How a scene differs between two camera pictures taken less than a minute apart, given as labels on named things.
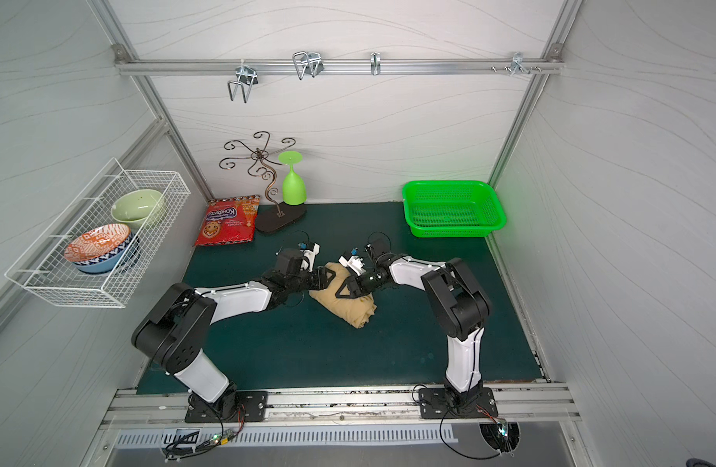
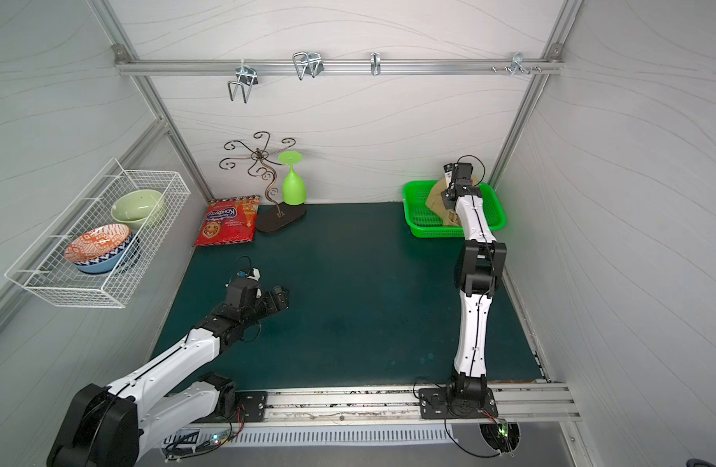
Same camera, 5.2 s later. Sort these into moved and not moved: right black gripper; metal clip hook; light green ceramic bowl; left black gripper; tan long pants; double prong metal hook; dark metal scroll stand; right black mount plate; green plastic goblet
Moved: tan long pants; left black gripper; right black gripper
Not moved: dark metal scroll stand; green plastic goblet; light green ceramic bowl; right black mount plate; metal clip hook; double prong metal hook
